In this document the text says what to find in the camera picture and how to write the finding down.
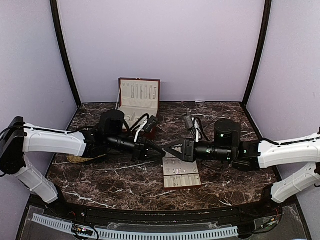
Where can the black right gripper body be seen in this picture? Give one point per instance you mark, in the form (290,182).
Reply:
(190,151)

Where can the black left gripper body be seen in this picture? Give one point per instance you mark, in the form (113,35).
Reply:
(139,148)

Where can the brown jewelry display tray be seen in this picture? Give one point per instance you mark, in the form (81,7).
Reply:
(178,174)

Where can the red wooden jewelry box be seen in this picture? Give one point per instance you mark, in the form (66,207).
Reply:
(138,96)

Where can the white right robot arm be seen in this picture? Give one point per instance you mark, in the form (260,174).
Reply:
(255,155)

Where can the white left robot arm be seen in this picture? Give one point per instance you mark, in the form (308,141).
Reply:
(86,142)

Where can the woven bamboo tray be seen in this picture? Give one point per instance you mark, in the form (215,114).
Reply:
(79,159)

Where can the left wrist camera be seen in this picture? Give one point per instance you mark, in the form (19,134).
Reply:
(147,125)

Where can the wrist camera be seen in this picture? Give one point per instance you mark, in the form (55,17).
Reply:
(147,125)
(223,129)

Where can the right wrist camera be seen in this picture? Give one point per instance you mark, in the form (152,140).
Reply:
(223,129)

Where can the white slotted cable duct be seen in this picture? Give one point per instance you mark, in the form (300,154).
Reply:
(134,232)

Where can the black right frame post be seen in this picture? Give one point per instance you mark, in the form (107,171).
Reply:
(258,53)

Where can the black frame post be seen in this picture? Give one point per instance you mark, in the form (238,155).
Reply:
(258,53)
(63,51)

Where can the black left frame post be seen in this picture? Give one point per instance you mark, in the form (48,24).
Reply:
(63,51)

